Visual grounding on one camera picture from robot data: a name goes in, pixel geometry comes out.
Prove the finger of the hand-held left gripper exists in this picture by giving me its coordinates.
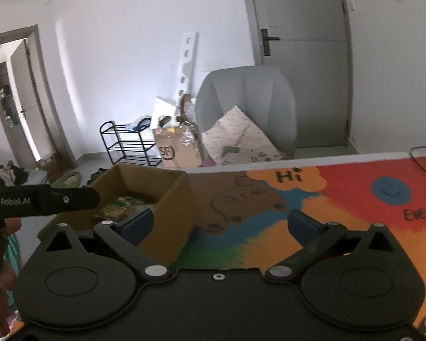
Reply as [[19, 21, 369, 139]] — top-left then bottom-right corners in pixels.
[[51, 185, 101, 216]]

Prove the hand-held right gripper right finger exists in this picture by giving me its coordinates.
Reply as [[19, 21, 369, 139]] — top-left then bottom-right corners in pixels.
[[266, 209, 393, 280]]

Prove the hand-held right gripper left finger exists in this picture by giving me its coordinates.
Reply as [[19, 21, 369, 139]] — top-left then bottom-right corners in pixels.
[[44, 208, 172, 280]]

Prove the green snack packet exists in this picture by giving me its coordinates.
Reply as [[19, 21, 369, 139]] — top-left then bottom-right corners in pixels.
[[106, 196, 137, 215]]

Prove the person's left hand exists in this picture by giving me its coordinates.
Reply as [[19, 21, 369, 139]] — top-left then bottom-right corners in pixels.
[[0, 218, 22, 338]]

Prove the green floor basket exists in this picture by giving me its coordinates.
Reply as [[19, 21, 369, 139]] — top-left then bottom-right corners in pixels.
[[53, 170, 83, 188]]

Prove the pile of clothes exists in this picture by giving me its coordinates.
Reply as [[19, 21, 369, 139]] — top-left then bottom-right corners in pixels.
[[0, 161, 30, 186]]

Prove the colourful printed table mat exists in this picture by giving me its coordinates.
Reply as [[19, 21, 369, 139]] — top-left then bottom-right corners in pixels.
[[39, 155, 426, 341]]

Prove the printed cushion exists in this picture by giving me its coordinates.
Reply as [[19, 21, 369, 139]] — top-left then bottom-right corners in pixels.
[[216, 141, 292, 166]]

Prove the brown logo cardboard box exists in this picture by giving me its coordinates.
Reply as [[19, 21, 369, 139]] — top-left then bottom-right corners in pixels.
[[152, 125, 207, 170]]

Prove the blue item on rack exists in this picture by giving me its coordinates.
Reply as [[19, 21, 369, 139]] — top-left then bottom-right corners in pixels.
[[127, 117, 152, 133]]

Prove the dotted white pillow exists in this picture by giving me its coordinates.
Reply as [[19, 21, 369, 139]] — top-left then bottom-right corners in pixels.
[[201, 105, 271, 161]]

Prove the white paper bag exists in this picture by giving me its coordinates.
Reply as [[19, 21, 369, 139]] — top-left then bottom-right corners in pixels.
[[152, 95, 180, 129]]

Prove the grey armchair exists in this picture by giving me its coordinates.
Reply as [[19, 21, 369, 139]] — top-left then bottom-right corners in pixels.
[[194, 65, 298, 161]]

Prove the grey door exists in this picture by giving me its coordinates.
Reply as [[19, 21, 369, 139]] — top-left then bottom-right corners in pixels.
[[241, 0, 353, 149]]

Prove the white board with holes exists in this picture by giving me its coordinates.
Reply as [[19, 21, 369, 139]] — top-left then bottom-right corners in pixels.
[[174, 32, 201, 111]]

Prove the black wire shelf rack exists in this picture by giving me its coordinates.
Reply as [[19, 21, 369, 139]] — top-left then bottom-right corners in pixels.
[[100, 121, 163, 167]]

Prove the grey doorway frame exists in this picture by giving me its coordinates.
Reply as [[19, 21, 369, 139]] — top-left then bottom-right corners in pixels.
[[0, 24, 76, 172]]

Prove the thin black cable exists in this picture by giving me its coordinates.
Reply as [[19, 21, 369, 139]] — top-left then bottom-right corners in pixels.
[[410, 145, 426, 187]]

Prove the black door handle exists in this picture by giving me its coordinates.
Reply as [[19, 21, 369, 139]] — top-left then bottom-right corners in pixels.
[[260, 28, 281, 57]]

